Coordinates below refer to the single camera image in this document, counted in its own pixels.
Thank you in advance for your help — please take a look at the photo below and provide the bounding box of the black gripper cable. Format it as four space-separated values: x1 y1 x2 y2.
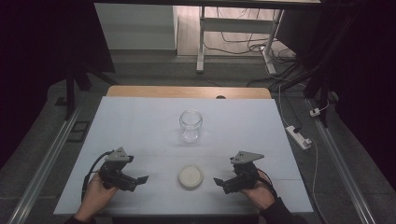
80 149 115 203
255 168 278 201

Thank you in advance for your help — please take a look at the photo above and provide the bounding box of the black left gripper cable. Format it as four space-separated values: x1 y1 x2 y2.
80 149 115 203

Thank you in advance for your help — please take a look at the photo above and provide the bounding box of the person's right hand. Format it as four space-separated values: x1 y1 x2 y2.
240 170 277 211

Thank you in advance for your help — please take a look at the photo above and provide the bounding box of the thin white cable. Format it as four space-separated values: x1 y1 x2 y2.
306 136 319 200

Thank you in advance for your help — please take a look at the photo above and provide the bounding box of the person's left hand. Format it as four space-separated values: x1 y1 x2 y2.
74 170 120 223

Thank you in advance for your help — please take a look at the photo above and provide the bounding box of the cream round jar lid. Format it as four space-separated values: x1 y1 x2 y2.
177 163 205 190

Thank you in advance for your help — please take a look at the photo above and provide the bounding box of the black metal stand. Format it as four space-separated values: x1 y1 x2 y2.
54 60 120 121
270 12 359 129

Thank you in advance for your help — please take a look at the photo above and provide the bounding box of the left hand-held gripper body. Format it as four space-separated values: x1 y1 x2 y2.
98 147 139 192

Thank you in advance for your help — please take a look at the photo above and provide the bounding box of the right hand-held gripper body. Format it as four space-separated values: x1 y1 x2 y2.
228 150 265 194

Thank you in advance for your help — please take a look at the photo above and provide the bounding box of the white power strip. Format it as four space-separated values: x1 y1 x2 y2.
285 125 313 151

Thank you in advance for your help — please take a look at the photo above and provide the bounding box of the white cabinet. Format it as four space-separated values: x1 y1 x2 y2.
93 3 179 51

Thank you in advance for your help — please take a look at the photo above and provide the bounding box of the tangle of dark floor cables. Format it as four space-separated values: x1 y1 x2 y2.
204 7 307 90

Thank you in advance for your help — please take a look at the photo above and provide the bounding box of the clear glass jar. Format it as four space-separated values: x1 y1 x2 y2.
178 108 204 144

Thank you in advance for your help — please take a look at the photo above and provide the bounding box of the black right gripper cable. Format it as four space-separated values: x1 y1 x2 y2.
255 168 278 201

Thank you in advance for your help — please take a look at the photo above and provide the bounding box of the black floor plate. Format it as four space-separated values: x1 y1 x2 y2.
66 120 92 144

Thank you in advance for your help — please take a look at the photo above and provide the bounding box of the wooden table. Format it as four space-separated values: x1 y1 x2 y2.
106 85 273 100

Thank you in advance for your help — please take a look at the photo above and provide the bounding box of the white foam board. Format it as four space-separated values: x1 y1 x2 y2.
53 95 314 217

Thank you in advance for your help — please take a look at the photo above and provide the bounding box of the aluminium floor rail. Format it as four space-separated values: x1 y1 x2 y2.
306 98 377 224
6 104 83 224

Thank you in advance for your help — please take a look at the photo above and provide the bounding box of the white desk frame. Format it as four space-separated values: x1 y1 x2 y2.
195 6 285 76

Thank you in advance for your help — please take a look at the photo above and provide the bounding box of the black curtain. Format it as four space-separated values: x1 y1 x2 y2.
276 0 396 192
0 0 116 171

